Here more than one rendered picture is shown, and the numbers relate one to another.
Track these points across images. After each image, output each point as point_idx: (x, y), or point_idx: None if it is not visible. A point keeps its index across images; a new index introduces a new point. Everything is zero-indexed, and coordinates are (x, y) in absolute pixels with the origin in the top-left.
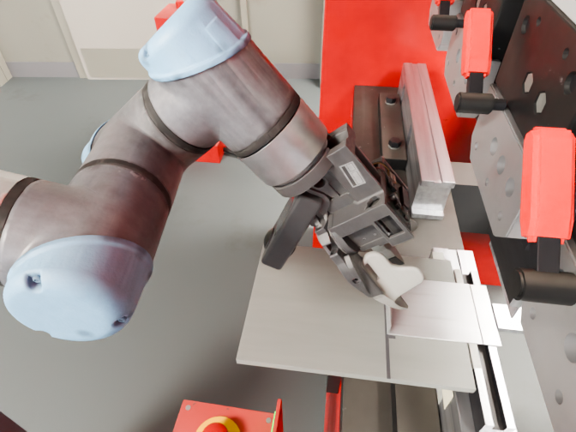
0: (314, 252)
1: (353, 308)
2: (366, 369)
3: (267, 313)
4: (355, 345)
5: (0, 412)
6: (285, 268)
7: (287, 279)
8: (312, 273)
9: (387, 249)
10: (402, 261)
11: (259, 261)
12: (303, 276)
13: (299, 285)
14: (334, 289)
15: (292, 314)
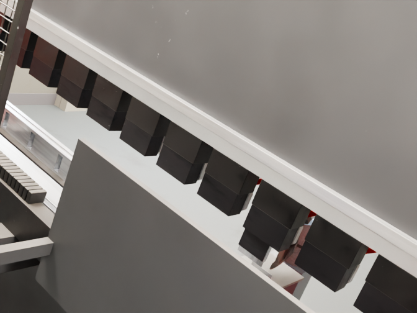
0: (291, 280)
1: (264, 269)
2: (244, 257)
3: (275, 259)
4: (252, 261)
5: (293, 291)
6: (289, 272)
7: (284, 269)
8: (283, 274)
9: (275, 258)
10: (270, 267)
11: (296, 271)
12: (283, 272)
13: (280, 269)
14: (273, 272)
15: (271, 262)
